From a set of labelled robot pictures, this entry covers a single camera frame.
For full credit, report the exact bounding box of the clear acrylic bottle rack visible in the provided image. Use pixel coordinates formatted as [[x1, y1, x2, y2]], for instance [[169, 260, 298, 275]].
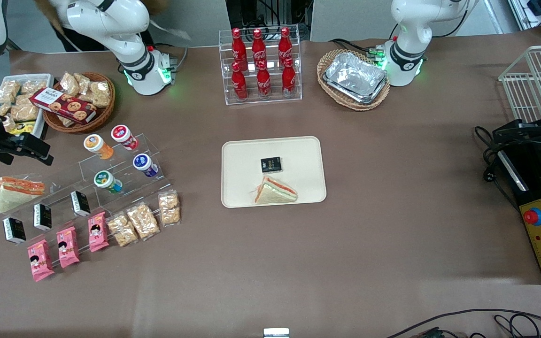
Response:
[[218, 24, 303, 106]]

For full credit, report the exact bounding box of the aluminium foil tray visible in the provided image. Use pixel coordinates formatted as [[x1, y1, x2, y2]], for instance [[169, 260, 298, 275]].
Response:
[[323, 52, 388, 105]]

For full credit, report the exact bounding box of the looped black floor cable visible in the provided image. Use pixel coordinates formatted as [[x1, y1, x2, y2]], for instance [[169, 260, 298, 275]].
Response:
[[494, 314, 541, 338]]

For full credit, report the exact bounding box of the left arm base cable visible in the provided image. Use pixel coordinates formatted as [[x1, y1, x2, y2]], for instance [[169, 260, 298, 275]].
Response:
[[329, 38, 388, 59]]

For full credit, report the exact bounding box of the clear acrylic tiered stand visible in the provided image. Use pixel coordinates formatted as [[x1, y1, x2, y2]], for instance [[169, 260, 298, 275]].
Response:
[[0, 133, 173, 249]]

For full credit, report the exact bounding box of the light wicker basket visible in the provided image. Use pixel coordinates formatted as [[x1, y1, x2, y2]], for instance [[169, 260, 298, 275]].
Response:
[[317, 49, 391, 112]]

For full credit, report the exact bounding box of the small circuit board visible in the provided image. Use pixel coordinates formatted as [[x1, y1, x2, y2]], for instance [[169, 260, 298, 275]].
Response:
[[409, 327, 468, 338]]

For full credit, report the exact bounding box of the black power cable with plug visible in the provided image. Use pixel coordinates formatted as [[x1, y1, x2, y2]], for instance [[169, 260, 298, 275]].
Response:
[[475, 126, 503, 184]]

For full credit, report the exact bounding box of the wrapped triangle sandwich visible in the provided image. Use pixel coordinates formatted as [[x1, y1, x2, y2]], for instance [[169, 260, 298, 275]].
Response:
[[252, 176, 298, 205], [0, 176, 46, 214]]

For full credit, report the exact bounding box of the blue gum bottle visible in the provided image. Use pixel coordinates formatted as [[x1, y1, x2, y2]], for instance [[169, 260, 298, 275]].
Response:
[[132, 153, 159, 178]]

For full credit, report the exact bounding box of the orange gum bottle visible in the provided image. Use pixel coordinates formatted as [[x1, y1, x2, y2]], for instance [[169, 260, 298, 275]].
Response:
[[83, 134, 114, 160]]

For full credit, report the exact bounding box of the white wire basket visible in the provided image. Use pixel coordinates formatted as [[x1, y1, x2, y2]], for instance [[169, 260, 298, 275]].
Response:
[[498, 45, 541, 123]]

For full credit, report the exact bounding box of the black control box yellow panel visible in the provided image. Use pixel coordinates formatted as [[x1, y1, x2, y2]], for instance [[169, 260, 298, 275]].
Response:
[[496, 136, 541, 285]]

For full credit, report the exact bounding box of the metal frame shelf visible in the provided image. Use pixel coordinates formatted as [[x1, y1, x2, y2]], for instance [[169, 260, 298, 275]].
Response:
[[508, 0, 541, 38]]

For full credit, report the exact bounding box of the long black floor cable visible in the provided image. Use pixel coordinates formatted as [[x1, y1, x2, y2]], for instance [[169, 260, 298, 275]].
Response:
[[386, 308, 541, 338]]

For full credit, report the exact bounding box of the red cookie box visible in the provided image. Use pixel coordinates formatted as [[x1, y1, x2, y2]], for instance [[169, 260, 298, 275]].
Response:
[[29, 87, 98, 125]]

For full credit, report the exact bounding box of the white plastic bin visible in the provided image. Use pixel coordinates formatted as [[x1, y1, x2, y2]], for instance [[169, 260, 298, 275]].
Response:
[[0, 74, 55, 140]]

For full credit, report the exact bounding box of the black equipment rack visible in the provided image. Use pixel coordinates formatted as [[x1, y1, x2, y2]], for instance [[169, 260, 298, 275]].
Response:
[[227, 0, 313, 40]]

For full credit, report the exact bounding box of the red gum bottle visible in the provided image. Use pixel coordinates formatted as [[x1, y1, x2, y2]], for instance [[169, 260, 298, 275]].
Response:
[[111, 124, 139, 151]]

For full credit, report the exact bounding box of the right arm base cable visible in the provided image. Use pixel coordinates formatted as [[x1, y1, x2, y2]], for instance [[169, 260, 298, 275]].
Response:
[[148, 43, 189, 72]]

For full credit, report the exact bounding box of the pink snack pack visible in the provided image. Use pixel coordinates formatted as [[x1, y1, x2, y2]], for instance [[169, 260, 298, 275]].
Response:
[[27, 239, 56, 282], [56, 226, 81, 269], [87, 212, 110, 253]]

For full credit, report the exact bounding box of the red cola bottle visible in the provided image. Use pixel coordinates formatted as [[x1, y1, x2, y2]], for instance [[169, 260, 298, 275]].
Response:
[[231, 62, 248, 101], [278, 27, 294, 66], [252, 29, 267, 69], [256, 60, 271, 99], [282, 57, 297, 98], [231, 28, 247, 71]]

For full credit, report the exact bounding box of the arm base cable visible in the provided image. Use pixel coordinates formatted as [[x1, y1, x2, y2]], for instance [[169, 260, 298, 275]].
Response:
[[148, 43, 189, 72], [329, 38, 388, 59]]

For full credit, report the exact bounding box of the small black box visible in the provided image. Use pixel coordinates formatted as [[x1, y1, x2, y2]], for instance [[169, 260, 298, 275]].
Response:
[[70, 190, 92, 217], [260, 156, 283, 173], [2, 217, 27, 245], [33, 203, 53, 231]]

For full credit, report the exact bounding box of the brown wicker basket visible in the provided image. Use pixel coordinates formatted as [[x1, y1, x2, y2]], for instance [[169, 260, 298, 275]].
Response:
[[42, 72, 116, 134]]

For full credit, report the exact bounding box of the green gum bottle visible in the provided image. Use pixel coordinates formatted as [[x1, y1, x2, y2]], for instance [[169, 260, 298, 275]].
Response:
[[93, 170, 124, 195]]

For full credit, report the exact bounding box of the beige serving tray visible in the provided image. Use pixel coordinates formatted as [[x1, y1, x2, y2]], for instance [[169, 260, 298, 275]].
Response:
[[221, 136, 327, 208]]

